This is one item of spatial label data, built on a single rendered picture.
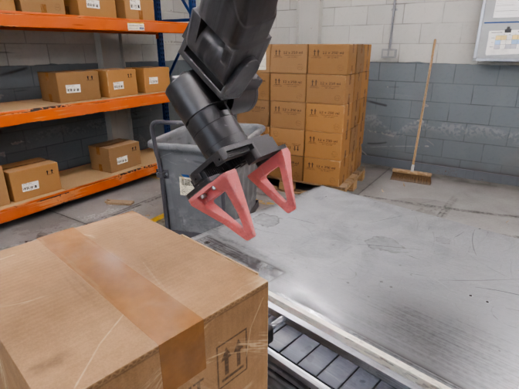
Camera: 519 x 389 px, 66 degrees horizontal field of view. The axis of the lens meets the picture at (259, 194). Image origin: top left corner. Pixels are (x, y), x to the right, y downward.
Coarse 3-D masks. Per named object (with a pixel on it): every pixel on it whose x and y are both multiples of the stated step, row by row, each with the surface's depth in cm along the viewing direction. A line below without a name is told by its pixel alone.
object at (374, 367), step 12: (276, 312) 65; (288, 324) 64; (300, 324) 62; (312, 336) 60; (324, 336) 59; (336, 348) 58; (348, 348) 57; (360, 360) 55; (372, 360) 55; (372, 372) 54; (384, 372) 53; (396, 384) 52; (408, 384) 51
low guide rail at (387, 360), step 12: (276, 300) 76; (288, 312) 74; (300, 312) 72; (312, 324) 71; (324, 324) 69; (336, 336) 67; (348, 336) 66; (360, 348) 64; (372, 348) 63; (384, 360) 62; (396, 360) 61; (396, 372) 61; (408, 372) 59; (420, 372) 59; (420, 384) 58; (432, 384) 57; (444, 384) 57
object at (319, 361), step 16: (272, 320) 75; (288, 336) 71; (304, 336) 71; (288, 352) 68; (304, 352) 68; (320, 352) 68; (304, 368) 64; (320, 368) 64; (336, 368) 64; (352, 368) 64; (336, 384) 61; (352, 384) 61; (368, 384) 61; (384, 384) 61
